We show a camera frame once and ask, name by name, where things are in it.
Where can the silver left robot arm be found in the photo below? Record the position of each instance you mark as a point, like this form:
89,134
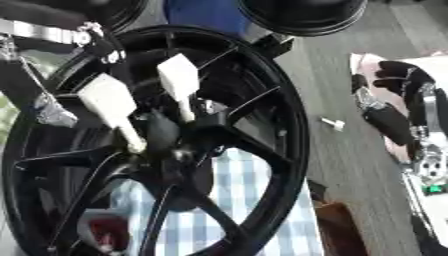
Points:
41,31

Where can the brown box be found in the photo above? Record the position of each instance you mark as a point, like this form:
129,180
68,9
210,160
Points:
341,230

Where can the white pin with wide head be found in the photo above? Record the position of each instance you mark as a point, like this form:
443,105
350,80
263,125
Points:
179,78
108,98

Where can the black round wheel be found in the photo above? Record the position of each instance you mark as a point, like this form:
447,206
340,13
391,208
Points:
303,15
125,11

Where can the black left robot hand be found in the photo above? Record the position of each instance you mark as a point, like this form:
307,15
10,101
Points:
105,45

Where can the black block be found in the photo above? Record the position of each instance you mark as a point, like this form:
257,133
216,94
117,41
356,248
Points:
273,45

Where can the small white pin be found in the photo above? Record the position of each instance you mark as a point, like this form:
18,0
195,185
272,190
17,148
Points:
334,123

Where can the white panel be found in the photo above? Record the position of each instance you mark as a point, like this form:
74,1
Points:
364,65

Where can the blue object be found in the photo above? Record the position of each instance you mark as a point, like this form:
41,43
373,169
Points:
204,13

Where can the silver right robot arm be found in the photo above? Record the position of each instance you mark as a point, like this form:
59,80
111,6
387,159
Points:
433,166

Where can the black spoked wheel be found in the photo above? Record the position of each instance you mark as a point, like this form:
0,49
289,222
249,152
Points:
274,140

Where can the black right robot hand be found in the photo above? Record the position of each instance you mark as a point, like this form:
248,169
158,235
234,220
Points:
391,123

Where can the dark red object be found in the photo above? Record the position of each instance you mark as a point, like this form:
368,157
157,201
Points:
109,231

